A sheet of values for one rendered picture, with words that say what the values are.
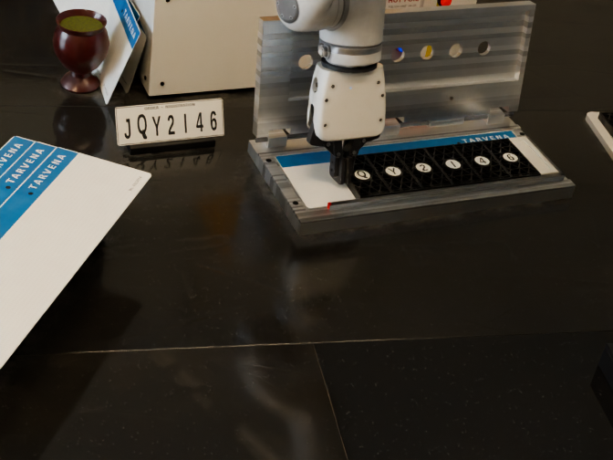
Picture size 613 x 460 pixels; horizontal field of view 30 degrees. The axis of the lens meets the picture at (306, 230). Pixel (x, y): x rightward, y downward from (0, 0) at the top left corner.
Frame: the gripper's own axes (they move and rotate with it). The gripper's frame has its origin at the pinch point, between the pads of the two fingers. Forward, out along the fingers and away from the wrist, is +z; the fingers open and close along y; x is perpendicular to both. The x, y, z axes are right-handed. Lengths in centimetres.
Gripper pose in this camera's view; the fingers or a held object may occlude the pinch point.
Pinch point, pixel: (341, 167)
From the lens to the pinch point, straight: 159.9
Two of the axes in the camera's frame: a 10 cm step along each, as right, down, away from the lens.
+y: 9.2, -1.3, 3.7
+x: -3.9, -4.2, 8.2
